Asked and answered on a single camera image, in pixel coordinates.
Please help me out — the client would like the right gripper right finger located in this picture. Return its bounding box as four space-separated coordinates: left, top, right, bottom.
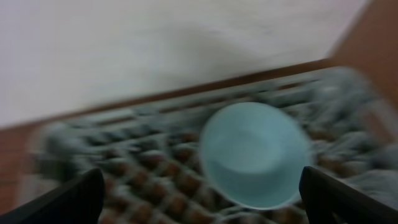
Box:
299 166 397 224

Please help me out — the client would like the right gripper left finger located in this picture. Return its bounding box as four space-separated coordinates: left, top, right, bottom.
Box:
1 168 105 224

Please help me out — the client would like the light blue cup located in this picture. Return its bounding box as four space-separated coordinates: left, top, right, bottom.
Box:
198 102 313 210

